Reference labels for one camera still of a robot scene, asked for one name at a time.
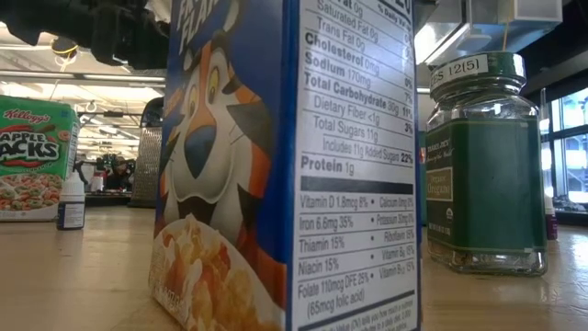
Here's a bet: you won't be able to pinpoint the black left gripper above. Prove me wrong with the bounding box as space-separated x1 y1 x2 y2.
89 0 172 71

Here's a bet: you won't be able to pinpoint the blue Frosted Flakes cereal box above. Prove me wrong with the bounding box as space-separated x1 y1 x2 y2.
147 0 423 331

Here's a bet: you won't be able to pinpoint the linear ceiling light track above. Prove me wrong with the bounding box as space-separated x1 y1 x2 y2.
0 68 167 89

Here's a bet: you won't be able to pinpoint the metal box grater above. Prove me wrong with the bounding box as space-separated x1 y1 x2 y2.
130 97 165 209

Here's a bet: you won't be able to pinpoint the person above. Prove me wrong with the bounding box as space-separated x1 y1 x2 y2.
112 155 138 190

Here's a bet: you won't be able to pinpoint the green Apple Jacks cereal box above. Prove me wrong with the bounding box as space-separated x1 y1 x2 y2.
0 95 82 223

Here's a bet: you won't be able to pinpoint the dark background desk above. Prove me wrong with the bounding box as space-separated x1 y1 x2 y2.
85 190 134 207

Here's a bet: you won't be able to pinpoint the blue-label white-capped dropper bottle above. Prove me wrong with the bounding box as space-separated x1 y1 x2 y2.
55 172 87 231

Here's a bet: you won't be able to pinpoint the green-lidded oregano glass jar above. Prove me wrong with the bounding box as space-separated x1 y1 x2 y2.
424 51 548 278

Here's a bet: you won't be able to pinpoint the white ceiling-mounted box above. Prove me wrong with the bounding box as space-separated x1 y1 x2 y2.
497 0 564 27

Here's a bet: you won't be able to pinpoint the purple white-capped dropper bottle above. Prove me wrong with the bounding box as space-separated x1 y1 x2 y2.
545 195 559 241

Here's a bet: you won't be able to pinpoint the black ceiling device yellow cable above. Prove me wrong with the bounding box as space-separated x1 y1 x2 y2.
50 36 80 60

